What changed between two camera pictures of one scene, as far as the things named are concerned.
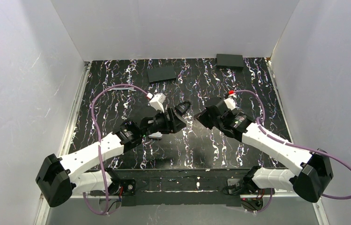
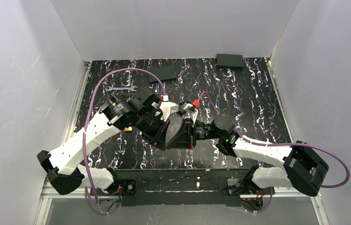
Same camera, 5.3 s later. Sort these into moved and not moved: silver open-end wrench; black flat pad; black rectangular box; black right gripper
Moved: black right gripper
Not moved: black flat pad; black rectangular box; silver open-end wrench
